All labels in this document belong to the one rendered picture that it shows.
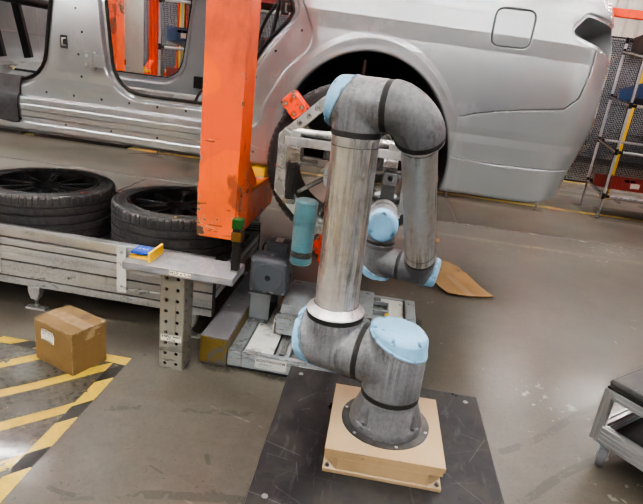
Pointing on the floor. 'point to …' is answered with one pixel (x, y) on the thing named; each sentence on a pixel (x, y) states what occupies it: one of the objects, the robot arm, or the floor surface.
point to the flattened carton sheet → (458, 282)
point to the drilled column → (175, 322)
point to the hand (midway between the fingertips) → (385, 193)
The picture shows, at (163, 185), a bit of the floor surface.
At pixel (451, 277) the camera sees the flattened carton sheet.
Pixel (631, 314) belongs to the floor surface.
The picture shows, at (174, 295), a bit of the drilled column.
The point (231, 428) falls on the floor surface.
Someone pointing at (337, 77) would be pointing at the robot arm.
